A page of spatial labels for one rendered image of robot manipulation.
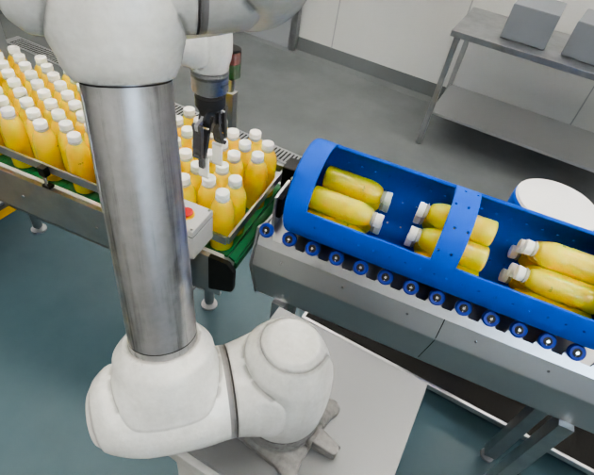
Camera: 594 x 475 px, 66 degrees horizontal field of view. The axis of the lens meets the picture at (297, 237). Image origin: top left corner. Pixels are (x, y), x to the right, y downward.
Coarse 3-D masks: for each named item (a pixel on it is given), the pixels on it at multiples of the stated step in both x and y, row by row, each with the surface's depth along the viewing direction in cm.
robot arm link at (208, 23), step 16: (208, 0) 45; (224, 0) 45; (240, 0) 46; (256, 0) 45; (272, 0) 45; (288, 0) 46; (304, 0) 48; (208, 16) 47; (224, 16) 47; (240, 16) 47; (256, 16) 48; (272, 16) 48; (288, 16) 50; (208, 32) 50; (224, 32) 52
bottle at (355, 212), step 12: (324, 192) 124; (336, 192) 125; (312, 204) 125; (324, 204) 124; (336, 204) 123; (348, 204) 122; (360, 204) 122; (336, 216) 124; (348, 216) 123; (360, 216) 122; (372, 216) 123
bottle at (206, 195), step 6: (204, 186) 129; (216, 186) 131; (198, 192) 131; (204, 192) 129; (210, 192) 129; (198, 198) 131; (204, 198) 130; (210, 198) 130; (198, 204) 132; (204, 204) 131; (210, 204) 131
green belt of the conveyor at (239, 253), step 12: (0, 156) 154; (36, 168) 152; (60, 180) 150; (96, 192) 148; (276, 192) 160; (264, 204) 154; (252, 216) 149; (264, 216) 151; (252, 228) 145; (240, 240) 140; (252, 240) 144; (228, 252) 137; (240, 252) 138
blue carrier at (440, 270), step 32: (320, 160) 120; (352, 160) 136; (384, 160) 125; (288, 192) 121; (416, 192) 136; (448, 192) 130; (480, 192) 121; (288, 224) 127; (320, 224) 121; (384, 224) 141; (416, 224) 140; (448, 224) 111; (512, 224) 130; (544, 224) 124; (384, 256) 119; (416, 256) 115; (448, 256) 112; (448, 288) 119; (480, 288) 113; (544, 320) 112; (576, 320) 108
